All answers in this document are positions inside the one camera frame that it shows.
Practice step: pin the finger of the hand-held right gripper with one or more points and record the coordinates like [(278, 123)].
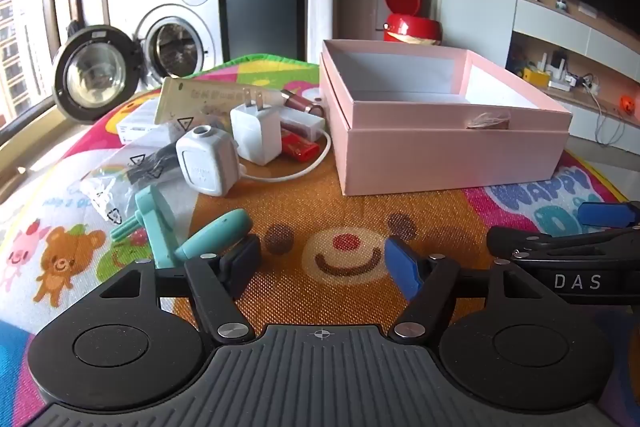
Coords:
[(550, 243), (600, 213)]

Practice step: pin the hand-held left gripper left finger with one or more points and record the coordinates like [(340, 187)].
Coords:
[(242, 258)]

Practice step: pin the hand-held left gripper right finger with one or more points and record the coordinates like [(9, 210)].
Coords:
[(400, 268)]

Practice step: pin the teal oval gadget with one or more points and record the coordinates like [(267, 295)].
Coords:
[(215, 232)]

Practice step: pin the pink cardboard box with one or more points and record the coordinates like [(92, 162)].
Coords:
[(450, 154)]

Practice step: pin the clear bag with black item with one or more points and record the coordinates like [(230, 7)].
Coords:
[(150, 162)]

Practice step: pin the dark red metal tube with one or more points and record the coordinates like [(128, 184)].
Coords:
[(300, 101)]

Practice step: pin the small labelled box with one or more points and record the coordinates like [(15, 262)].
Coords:
[(137, 123)]

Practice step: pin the colourful cartoon play mat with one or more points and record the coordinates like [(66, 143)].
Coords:
[(350, 209)]

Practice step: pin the white square plastic gadget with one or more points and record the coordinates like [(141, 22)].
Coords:
[(205, 163)]

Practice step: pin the small orange pumpkin toy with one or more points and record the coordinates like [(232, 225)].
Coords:
[(626, 104)]

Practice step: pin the red small rectangular case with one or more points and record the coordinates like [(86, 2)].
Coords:
[(299, 148)]

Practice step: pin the white charger plug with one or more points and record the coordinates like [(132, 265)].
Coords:
[(257, 132)]

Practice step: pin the white power strip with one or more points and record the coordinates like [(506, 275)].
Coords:
[(582, 83)]

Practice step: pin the white router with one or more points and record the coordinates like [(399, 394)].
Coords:
[(557, 74)]

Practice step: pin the clear bag with white item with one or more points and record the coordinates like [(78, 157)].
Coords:
[(107, 197)]

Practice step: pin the white rectangular adapter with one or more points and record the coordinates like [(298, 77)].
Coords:
[(311, 125)]

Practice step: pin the yellow toy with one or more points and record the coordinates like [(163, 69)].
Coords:
[(535, 78)]

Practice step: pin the white television cabinet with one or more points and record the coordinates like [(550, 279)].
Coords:
[(575, 32)]

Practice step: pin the silver washing machine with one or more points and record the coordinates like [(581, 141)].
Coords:
[(200, 32)]

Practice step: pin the round washing machine door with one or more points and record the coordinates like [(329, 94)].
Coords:
[(95, 74)]

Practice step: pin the red trash can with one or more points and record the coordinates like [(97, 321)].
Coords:
[(411, 27)]

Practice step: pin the window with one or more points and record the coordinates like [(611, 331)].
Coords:
[(22, 37)]

